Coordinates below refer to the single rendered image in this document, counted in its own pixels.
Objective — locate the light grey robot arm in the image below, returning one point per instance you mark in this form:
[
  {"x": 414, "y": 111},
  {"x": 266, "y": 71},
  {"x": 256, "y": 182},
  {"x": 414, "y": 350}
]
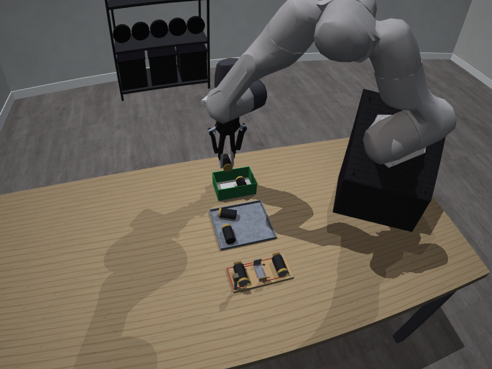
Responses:
[{"x": 343, "y": 31}]

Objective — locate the green open box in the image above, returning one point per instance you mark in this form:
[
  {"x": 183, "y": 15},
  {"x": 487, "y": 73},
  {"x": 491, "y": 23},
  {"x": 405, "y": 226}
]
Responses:
[{"x": 226, "y": 187}]

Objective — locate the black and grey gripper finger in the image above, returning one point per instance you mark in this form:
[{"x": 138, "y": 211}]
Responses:
[
  {"x": 219, "y": 150},
  {"x": 239, "y": 140}
]

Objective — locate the black battery with gold end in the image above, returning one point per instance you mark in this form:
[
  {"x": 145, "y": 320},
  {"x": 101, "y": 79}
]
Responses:
[
  {"x": 228, "y": 234},
  {"x": 239, "y": 268},
  {"x": 279, "y": 263},
  {"x": 227, "y": 166},
  {"x": 240, "y": 181},
  {"x": 227, "y": 213}
]

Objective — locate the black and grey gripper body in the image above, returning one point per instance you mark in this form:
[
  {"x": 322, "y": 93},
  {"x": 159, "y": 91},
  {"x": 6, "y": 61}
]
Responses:
[{"x": 228, "y": 125}]

